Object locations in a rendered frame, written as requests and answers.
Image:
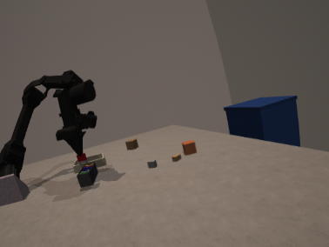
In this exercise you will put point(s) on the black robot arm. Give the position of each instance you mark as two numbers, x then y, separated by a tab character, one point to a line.
75	92

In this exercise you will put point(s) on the beige rectangular tray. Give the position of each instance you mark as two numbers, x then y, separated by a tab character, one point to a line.
98	159

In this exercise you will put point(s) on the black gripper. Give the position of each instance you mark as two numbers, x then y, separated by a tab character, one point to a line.
70	133

